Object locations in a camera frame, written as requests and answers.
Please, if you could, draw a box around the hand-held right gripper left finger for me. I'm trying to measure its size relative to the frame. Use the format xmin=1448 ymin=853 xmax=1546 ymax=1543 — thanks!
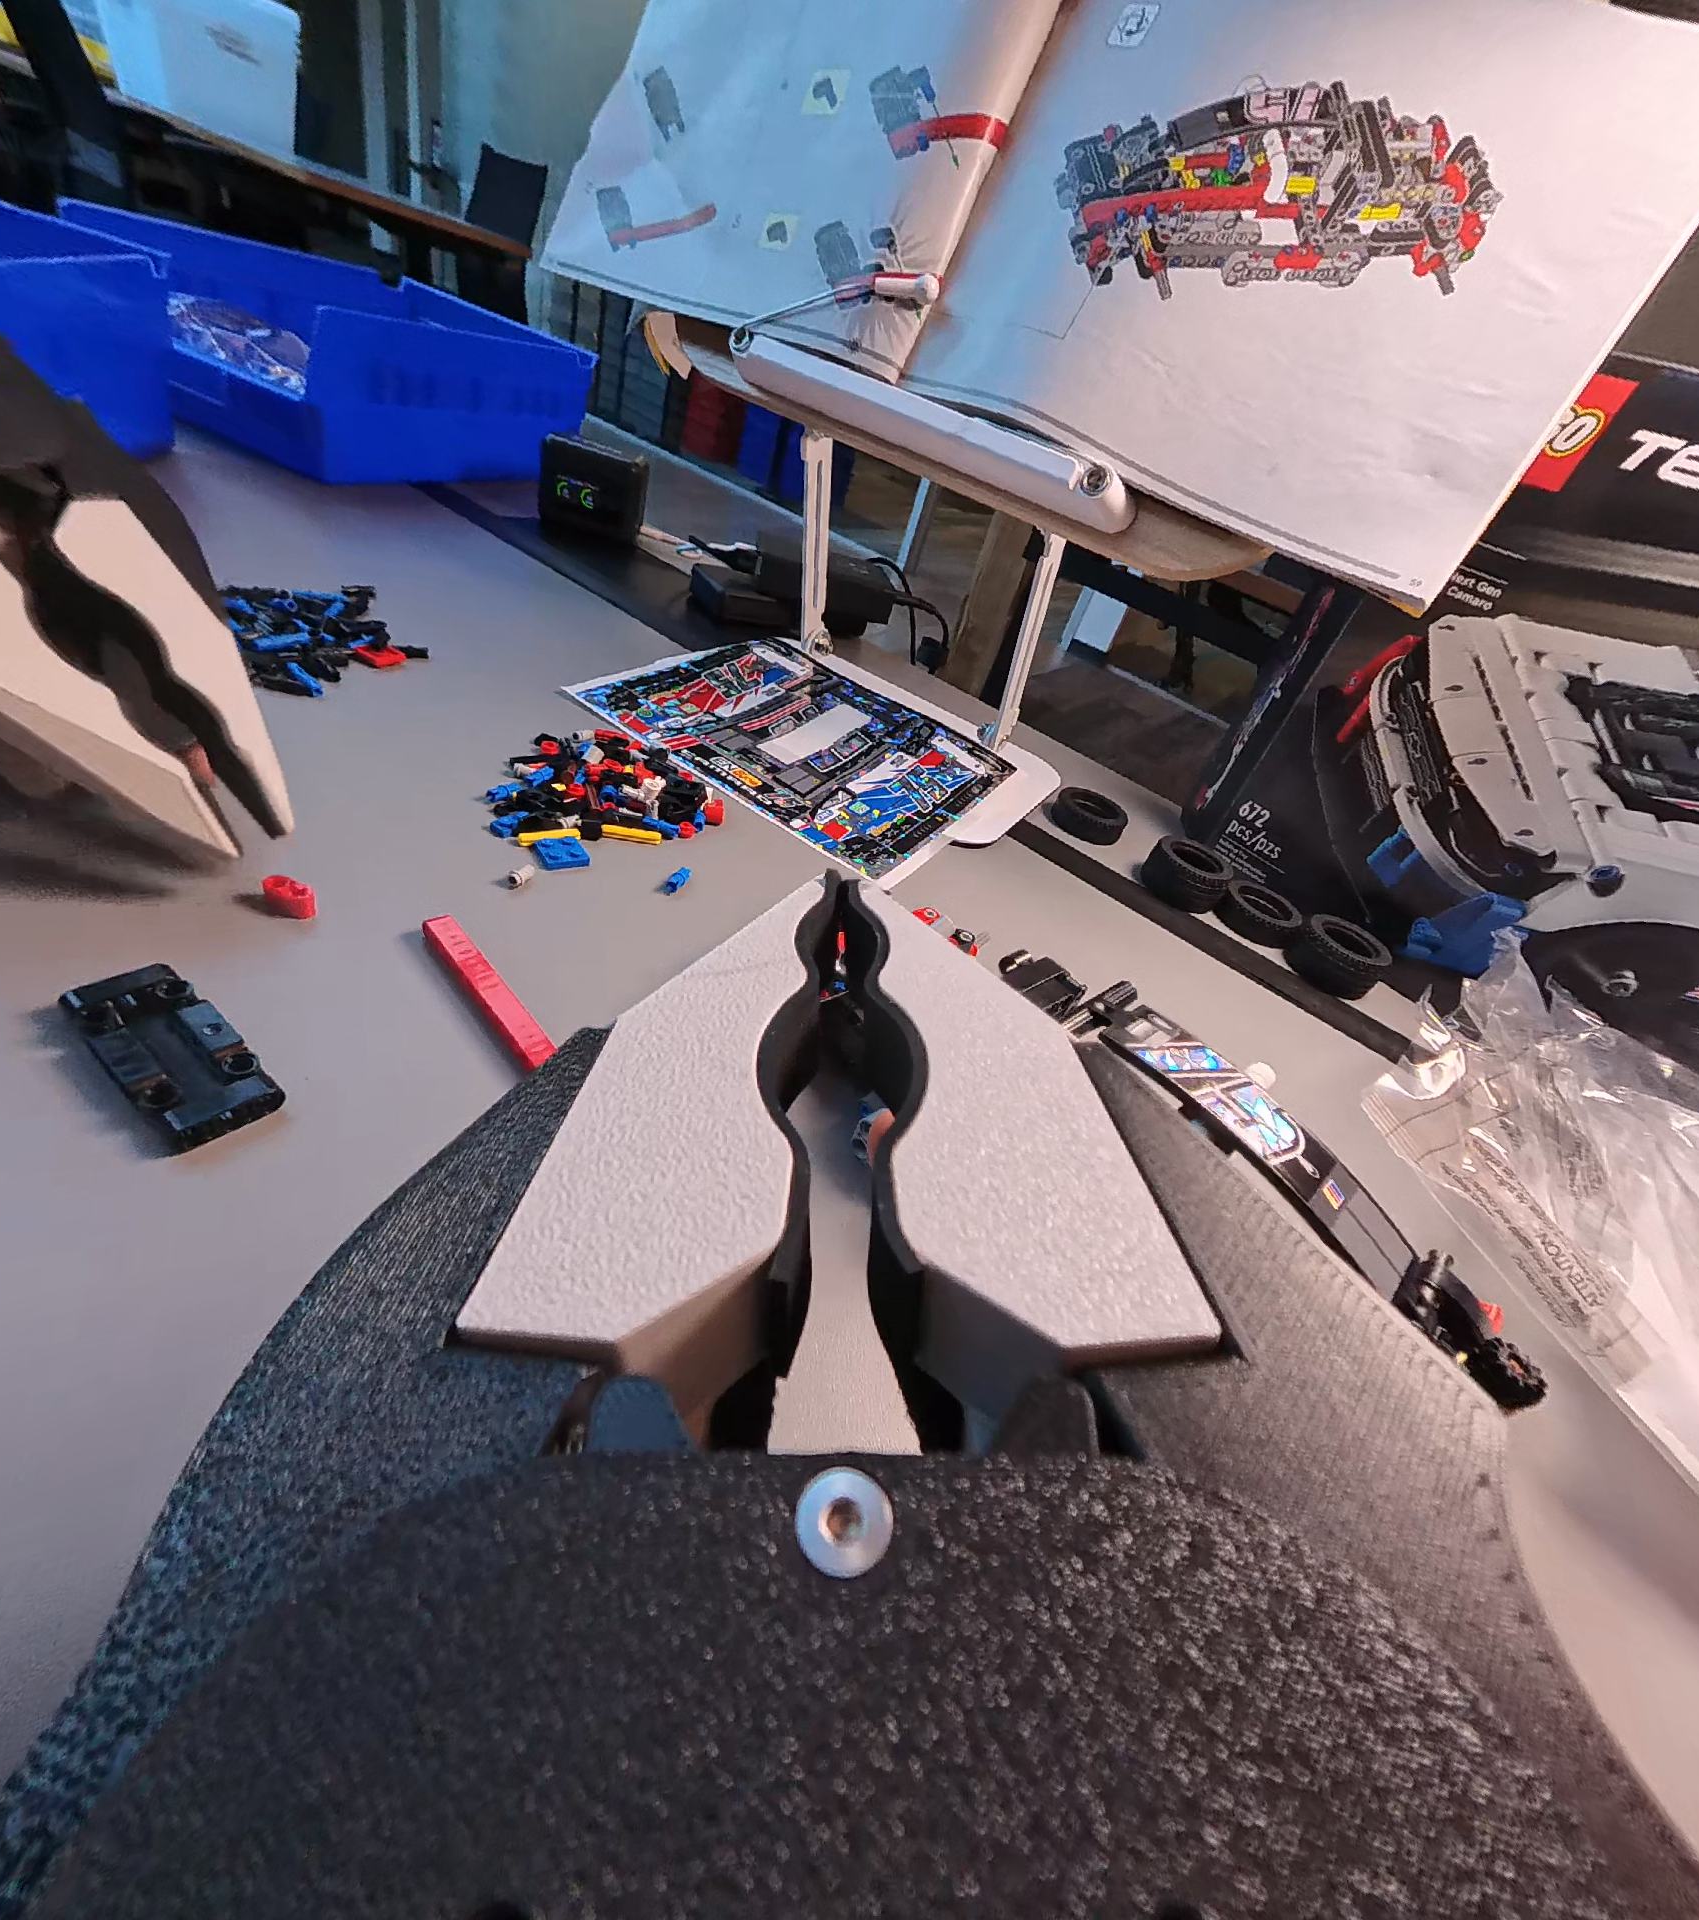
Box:
xmin=453 ymin=871 xmax=851 ymax=1420

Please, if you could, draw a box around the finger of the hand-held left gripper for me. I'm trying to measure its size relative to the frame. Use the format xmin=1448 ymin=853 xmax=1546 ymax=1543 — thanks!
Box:
xmin=0 ymin=506 xmax=247 ymax=864
xmin=23 ymin=495 xmax=299 ymax=844

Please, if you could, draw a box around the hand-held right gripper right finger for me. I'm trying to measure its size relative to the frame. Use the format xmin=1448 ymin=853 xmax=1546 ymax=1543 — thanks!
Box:
xmin=841 ymin=876 xmax=1224 ymax=1423

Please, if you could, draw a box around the labelled blue storage bin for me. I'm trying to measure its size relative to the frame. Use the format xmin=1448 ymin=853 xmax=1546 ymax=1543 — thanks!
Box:
xmin=0 ymin=182 xmax=177 ymax=463

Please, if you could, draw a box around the pile of blue black pins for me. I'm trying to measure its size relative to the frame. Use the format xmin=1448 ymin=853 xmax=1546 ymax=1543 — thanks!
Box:
xmin=219 ymin=582 xmax=431 ymax=702

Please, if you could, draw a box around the partly built toy car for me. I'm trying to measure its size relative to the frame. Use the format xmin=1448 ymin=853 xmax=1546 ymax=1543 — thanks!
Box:
xmin=789 ymin=884 xmax=1550 ymax=1412

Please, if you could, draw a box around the long red toy beam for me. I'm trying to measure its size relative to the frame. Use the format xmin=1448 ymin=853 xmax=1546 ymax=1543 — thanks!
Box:
xmin=419 ymin=910 xmax=559 ymax=1074

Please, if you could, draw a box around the pile of mixed toy bricks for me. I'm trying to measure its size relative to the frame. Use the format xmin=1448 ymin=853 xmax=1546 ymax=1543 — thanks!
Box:
xmin=485 ymin=730 xmax=729 ymax=875

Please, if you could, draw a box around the black toy panel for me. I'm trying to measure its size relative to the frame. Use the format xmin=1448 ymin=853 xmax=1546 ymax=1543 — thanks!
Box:
xmin=55 ymin=960 xmax=289 ymax=1159

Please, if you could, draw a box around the black toy set box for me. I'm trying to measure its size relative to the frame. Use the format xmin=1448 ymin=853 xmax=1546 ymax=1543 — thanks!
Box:
xmin=1180 ymin=353 xmax=1699 ymax=1121

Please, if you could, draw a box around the shiny clear plastic bag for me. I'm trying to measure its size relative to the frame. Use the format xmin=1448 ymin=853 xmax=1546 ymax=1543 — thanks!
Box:
xmin=165 ymin=290 xmax=311 ymax=403

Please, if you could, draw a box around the white storage box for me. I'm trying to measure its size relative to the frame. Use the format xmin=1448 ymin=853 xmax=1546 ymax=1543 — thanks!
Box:
xmin=61 ymin=0 xmax=305 ymax=162

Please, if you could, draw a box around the black power bank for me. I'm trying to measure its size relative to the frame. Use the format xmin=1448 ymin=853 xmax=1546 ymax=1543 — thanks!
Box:
xmin=535 ymin=431 xmax=653 ymax=546

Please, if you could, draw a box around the holographic sticker sheet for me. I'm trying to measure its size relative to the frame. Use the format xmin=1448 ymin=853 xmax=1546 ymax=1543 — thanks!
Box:
xmin=561 ymin=636 xmax=1019 ymax=887

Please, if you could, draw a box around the printed clear plastic bag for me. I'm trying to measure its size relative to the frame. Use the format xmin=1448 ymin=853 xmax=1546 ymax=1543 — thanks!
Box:
xmin=1360 ymin=1050 xmax=1699 ymax=1562

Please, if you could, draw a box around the black office chair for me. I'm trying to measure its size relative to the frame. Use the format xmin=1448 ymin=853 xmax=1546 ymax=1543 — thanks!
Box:
xmin=465 ymin=140 xmax=551 ymax=258

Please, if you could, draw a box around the small black power adapter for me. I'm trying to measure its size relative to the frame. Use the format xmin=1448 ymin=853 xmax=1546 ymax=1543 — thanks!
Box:
xmin=685 ymin=560 xmax=799 ymax=631

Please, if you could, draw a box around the wooden leg table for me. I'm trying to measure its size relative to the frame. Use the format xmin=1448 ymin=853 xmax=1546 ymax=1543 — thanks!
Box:
xmin=939 ymin=503 xmax=1330 ymax=709

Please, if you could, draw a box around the crumpled clear plastic bag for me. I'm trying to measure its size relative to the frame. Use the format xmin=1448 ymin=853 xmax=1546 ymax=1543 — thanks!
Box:
xmin=1402 ymin=960 xmax=1699 ymax=1352

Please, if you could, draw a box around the white book stand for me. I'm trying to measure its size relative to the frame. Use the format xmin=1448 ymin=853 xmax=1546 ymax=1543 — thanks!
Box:
xmin=639 ymin=270 xmax=1272 ymax=853

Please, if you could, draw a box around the instruction booklet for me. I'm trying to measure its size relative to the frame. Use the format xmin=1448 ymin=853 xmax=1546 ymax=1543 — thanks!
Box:
xmin=541 ymin=0 xmax=1699 ymax=612

